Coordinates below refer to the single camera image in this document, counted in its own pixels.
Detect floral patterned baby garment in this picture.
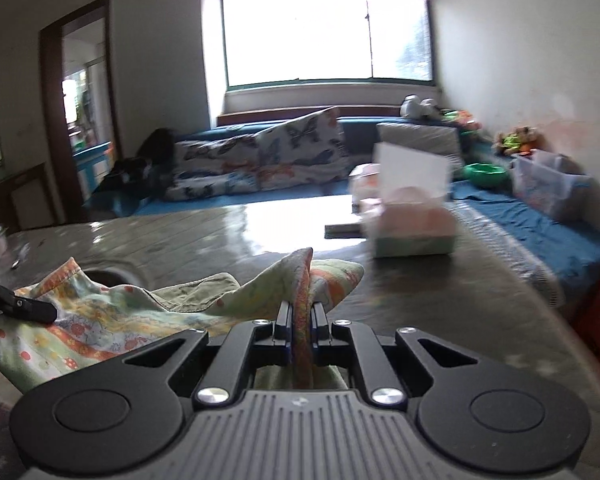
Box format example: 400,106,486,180
0,248,364,406

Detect grey flat book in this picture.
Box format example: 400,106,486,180
324,223,365,240

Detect black round induction cooker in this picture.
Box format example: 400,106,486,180
83,266,143,287

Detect open tissue box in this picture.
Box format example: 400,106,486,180
358,142,457,259

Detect blue small cabinet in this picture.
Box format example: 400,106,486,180
73,142,114,202

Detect butterfly pillow small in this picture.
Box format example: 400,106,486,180
164,134,260,202

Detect black bag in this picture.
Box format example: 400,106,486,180
86,128,175,217

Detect butterfly pillow large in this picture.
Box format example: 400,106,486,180
256,107,351,190

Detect green plastic bowl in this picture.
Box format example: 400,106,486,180
463,162,508,188

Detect grey cushion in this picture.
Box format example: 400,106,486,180
377,122,465,174

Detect blue bench cover cloth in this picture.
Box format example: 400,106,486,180
134,116,600,308

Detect white plush toy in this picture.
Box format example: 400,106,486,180
400,94,442,120

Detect clear plastic storage box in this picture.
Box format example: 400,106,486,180
512,150,592,223

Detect colourful plush toys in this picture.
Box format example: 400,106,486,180
492,126,541,156

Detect green framed window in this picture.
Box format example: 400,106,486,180
221,0,434,88

